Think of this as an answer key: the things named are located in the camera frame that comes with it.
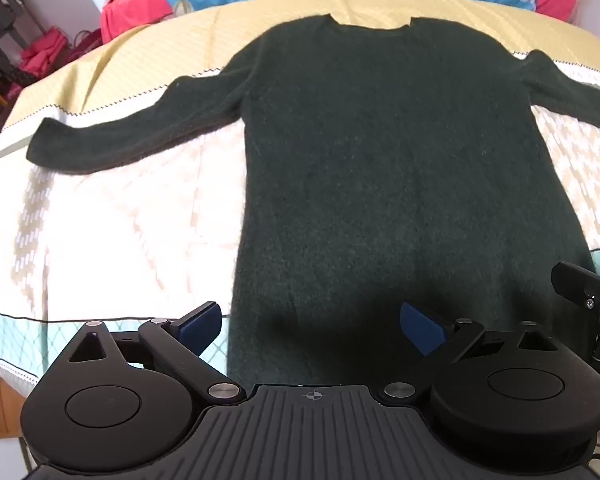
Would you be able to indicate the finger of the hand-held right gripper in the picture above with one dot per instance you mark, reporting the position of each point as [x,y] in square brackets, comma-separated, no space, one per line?
[577,282]

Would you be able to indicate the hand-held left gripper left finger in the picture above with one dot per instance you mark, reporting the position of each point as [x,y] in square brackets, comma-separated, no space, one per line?
[200,327]

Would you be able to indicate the pile of red clothes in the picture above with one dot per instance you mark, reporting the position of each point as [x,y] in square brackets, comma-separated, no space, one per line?
[42,52]

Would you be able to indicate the yellow and beige patterned bedspread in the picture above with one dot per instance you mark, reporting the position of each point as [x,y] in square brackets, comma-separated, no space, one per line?
[130,240]

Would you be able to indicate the dark green knit sweater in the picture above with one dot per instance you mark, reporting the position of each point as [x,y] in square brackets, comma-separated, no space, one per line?
[370,160]

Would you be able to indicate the wooden bed frame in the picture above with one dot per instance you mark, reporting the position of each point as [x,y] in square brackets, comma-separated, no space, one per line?
[7,400]

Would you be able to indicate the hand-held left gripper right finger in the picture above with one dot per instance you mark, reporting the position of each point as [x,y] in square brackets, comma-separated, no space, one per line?
[422,330]

